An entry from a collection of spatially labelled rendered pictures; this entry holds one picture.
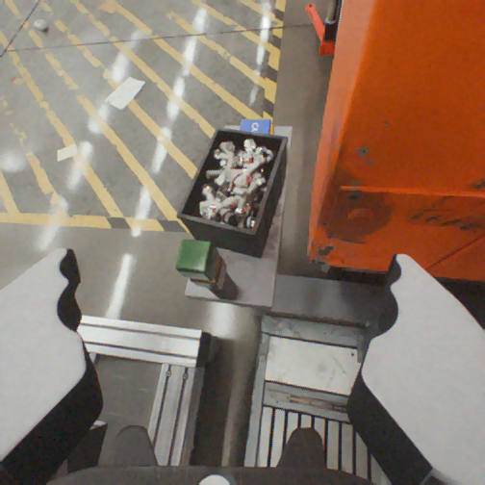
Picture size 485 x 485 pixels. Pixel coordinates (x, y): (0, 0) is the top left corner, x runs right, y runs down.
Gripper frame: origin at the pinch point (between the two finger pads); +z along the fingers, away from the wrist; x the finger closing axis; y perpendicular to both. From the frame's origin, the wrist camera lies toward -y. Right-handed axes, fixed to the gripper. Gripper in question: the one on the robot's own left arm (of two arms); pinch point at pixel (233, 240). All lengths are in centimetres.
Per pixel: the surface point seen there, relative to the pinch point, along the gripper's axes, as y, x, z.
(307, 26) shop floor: -38, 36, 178
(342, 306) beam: 47, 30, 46
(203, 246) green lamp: 9.8, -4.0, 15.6
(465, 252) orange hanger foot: 9.4, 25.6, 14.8
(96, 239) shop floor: 50, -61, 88
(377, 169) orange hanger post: -1.0, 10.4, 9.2
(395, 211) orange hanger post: 3.1, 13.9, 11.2
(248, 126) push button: 1, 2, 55
